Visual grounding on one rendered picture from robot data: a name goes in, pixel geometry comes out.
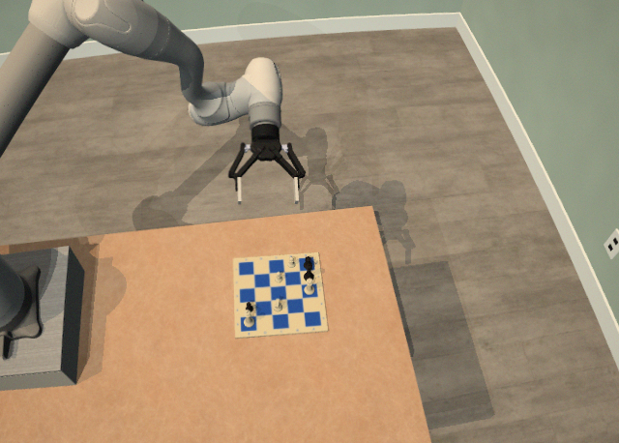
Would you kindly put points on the blue and cream chessboard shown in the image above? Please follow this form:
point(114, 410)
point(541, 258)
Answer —
point(255, 282)

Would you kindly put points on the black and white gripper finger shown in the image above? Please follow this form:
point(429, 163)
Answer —
point(288, 168)
point(237, 176)

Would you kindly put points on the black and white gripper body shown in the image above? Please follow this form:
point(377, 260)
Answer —
point(266, 135)

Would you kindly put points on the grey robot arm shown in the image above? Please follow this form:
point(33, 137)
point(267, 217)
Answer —
point(135, 28)

